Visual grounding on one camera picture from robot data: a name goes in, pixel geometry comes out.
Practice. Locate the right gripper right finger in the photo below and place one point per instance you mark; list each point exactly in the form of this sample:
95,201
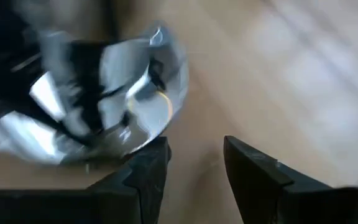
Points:
291,205

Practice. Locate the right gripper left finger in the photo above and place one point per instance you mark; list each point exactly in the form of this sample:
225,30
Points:
73,207

